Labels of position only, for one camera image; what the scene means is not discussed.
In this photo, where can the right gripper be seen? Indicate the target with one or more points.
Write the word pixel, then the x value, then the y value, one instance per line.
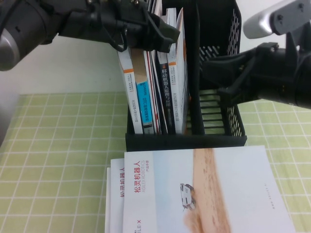
pixel 274 72

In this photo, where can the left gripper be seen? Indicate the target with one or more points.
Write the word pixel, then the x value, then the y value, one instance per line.
pixel 131 24

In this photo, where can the white book with orange border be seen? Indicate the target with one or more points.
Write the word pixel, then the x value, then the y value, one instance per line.
pixel 177 97

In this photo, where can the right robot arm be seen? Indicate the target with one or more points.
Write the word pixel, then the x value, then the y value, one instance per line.
pixel 303 72

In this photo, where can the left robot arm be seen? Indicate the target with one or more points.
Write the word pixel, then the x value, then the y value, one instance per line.
pixel 24 24

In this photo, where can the black plastic book holder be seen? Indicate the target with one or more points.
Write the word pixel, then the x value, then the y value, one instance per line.
pixel 213 31

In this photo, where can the black-spined robotics book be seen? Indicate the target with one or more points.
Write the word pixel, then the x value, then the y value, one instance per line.
pixel 167 97

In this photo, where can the blue-spined book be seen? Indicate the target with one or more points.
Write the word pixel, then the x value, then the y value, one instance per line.
pixel 144 102

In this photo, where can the white book orange-striped spine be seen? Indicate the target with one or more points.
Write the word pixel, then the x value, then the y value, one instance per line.
pixel 131 97

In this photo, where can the thin red-white magazine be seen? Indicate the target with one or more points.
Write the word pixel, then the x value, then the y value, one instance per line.
pixel 152 85

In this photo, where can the thin dark-covered magazine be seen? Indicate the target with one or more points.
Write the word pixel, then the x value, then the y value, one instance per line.
pixel 160 106

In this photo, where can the white brochure with desert car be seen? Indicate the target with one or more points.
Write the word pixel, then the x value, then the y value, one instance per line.
pixel 218 194

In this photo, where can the green checked tablecloth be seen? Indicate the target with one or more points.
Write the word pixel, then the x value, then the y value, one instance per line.
pixel 60 157

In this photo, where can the white brochure red lettering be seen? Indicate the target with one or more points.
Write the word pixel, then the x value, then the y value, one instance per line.
pixel 116 194

